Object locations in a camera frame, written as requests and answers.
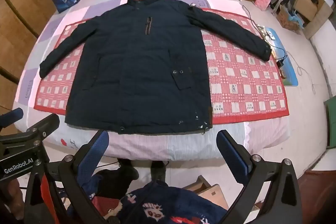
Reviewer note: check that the small wooden stool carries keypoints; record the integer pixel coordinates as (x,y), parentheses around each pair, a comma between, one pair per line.
(210,192)

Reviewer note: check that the red cloth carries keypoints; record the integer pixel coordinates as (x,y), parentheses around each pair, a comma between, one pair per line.
(49,200)

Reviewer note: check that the dark navy padded jacket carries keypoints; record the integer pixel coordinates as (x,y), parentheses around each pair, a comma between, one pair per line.
(136,69)

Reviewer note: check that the red checkered blanket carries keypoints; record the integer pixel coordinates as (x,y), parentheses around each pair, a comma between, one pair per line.
(236,77)

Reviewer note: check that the blue cartoon mat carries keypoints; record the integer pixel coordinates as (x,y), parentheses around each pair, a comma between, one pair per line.
(290,71)

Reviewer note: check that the navy patterned sweater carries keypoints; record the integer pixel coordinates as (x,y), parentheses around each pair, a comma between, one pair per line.
(157,203)

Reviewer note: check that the large cardboard box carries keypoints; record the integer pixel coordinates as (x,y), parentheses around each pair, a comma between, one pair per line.
(305,1)

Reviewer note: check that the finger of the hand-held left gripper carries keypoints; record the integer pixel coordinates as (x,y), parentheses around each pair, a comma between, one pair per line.
(46,123)
(10,117)

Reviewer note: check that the small cardboard box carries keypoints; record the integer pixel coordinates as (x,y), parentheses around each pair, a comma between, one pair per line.
(286,19)

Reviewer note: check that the black shoe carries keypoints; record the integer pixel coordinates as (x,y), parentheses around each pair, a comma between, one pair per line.
(158,170)
(128,169)

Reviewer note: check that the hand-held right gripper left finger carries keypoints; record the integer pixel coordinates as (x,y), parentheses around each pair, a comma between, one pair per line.
(97,151)

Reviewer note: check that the dark brown wooden furniture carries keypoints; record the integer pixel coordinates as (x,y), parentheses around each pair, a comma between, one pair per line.
(320,197)

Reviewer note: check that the white power strip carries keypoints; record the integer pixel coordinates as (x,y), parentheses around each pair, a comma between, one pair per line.
(265,32)

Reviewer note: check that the green stool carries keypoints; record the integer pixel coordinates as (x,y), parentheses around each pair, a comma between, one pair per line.
(331,119)

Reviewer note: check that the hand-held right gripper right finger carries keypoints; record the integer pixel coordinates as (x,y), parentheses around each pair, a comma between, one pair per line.
(233,155)

